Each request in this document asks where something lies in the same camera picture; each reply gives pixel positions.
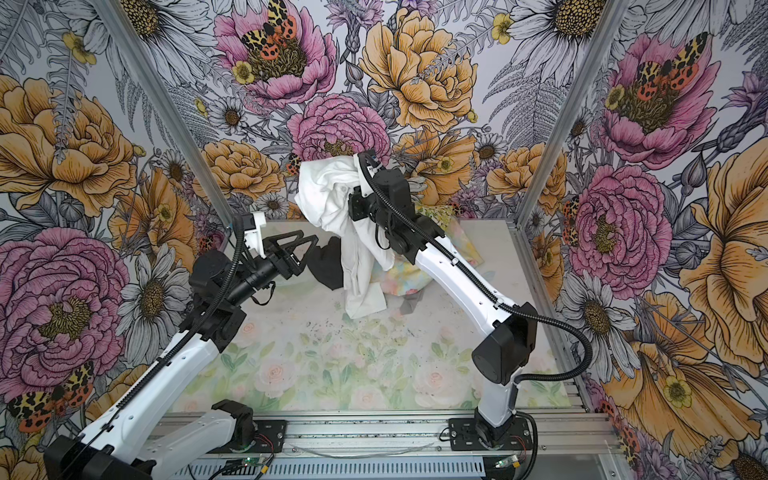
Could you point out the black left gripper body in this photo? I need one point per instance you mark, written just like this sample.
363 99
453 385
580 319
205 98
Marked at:
257 272

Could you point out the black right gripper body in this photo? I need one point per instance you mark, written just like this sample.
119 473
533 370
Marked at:
364 206

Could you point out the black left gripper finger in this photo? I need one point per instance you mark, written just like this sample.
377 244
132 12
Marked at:
290 240
294 258

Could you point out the white cloth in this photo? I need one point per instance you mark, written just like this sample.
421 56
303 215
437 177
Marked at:
324 187

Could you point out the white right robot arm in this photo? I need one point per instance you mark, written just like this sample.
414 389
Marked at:
508 331

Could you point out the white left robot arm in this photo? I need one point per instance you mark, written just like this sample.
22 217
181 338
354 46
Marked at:
116 445

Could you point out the dark grey cloth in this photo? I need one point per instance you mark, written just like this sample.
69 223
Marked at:
325 264

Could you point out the lemon print cloth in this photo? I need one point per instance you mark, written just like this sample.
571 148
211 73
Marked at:
442 215

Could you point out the green circuit board left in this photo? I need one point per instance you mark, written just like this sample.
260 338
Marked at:
249 465

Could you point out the green circuit board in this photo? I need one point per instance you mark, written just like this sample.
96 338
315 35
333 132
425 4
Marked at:
512 461
249 465

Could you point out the green circuit board right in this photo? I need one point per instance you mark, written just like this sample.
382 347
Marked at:
512 461

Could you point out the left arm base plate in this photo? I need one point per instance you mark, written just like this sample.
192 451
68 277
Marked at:
262 436

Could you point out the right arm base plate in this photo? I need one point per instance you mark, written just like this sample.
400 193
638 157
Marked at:
475 434

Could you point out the white vented cable duct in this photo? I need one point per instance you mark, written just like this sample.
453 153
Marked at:
379 467

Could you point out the aluminium corner post right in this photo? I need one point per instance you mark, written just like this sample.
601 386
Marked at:
607 28

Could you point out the aluminium corner post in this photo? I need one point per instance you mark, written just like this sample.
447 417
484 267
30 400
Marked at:
140 63
607 28

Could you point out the aluminium corner post left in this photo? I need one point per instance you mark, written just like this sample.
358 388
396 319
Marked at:
140 63

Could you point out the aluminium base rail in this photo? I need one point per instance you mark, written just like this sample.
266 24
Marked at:
435 432

